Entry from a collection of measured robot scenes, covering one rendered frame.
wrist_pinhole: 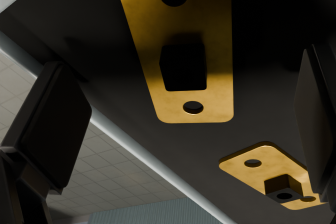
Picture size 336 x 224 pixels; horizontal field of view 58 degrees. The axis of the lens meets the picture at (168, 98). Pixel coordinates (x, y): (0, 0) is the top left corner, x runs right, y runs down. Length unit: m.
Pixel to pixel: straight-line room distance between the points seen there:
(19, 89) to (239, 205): 2.06
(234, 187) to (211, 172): 0.02
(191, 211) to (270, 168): 2.89
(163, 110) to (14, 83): 2.07
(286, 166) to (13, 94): 2.19
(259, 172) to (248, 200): 0.05
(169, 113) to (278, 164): 0.08
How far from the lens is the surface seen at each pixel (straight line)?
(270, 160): 0.19
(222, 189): 0.23
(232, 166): 0.19
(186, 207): 3.11
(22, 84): 2.18
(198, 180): 0.22
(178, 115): 0.15
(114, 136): 0.17
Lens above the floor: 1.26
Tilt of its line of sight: 41 degrees down
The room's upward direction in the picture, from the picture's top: 172 degrees counter-clockwise
